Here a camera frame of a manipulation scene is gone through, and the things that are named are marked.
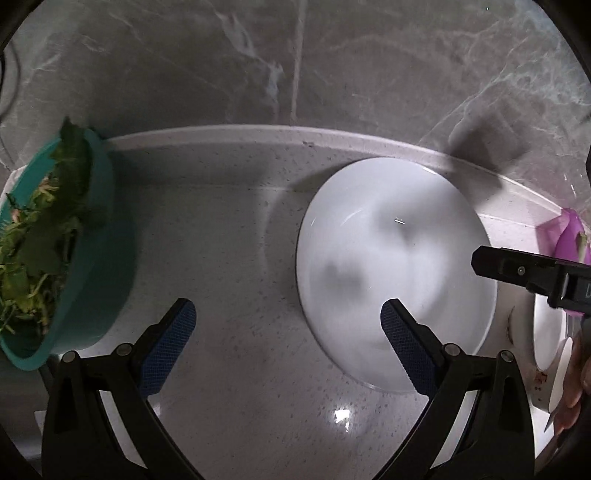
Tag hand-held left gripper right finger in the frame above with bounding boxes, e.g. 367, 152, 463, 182
380, 298, 537, 480

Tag purple plastic basin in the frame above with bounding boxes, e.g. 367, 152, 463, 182
537, 208, 591, 319

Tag leafy green vegetables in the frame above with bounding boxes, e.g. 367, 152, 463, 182
0, 117, 93, 336

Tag green plastic basin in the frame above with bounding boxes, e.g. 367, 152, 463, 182
0, 127, 137, 373

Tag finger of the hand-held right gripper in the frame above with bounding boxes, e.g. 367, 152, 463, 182
471, 246, 571, 309

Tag small patterned white bowl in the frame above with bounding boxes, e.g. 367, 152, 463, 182
508, 295, 583, 414

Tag person's right hand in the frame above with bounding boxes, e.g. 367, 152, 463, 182
553, 331, 591, 435

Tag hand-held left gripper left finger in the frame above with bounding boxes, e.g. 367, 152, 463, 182
41, 298, 205, 480

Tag large white bowl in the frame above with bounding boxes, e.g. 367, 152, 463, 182
295, 157, 500, 394

